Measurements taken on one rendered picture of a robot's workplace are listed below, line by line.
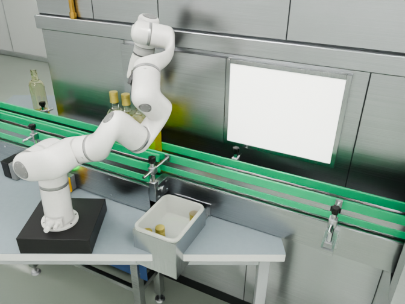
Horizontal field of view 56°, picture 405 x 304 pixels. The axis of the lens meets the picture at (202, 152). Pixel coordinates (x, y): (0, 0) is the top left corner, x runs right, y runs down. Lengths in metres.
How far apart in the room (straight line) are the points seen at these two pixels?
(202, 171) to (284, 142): 0.32
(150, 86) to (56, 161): 0.34
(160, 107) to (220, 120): 0.41
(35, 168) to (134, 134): 0.30
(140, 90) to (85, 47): 0.73
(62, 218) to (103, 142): 0.41
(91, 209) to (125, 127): 0.49
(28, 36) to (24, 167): 5.65
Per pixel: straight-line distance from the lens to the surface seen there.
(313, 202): 1.33
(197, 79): 1.48
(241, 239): 1.41
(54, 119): 1.94
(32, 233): 1.44
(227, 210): 1.45
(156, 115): 1.16
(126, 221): 1.51
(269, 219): 1.40
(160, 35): 1.29
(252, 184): 1.37
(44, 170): 1.19
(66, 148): 1.18
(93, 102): 1.89
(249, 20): 1.38
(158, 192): 1.47
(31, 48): 6.84
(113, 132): 1.08
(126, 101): 1.53
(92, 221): 1.44
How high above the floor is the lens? 1.69
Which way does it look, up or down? 29 degrees down
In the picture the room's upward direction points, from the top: straight up
